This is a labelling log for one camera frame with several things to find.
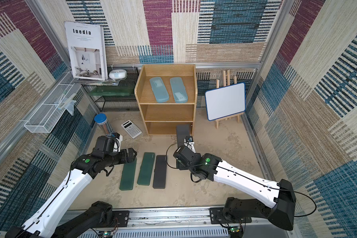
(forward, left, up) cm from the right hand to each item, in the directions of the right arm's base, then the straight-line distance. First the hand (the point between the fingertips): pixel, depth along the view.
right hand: (182, 156), depth 75 cm
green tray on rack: (+50, +46, +3) cm, 68 cm away
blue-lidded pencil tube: (+23, +47, +3) cm, 53 cm away
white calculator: (+31, +36, -16) cm, 50 cm away
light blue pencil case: (+34, +13, +15) cm, 40 cm away
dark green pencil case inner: (-1, +22, -18) cm, 28 cm away
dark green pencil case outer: (-3, +31, -16) cm, 35 cm away
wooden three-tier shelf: (+25, +12, +1) cm, 28 cm away
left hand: (+3, +28, -1) cm, 28 cm away
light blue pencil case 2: (+34, +1, +15) cm, 37 cm away
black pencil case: (-6, +13, -17) cm, 22 cm away
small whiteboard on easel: (+40, -30, -1) cm, 50 cm away
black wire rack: (+54, +51, -6) cm, 74 cm away
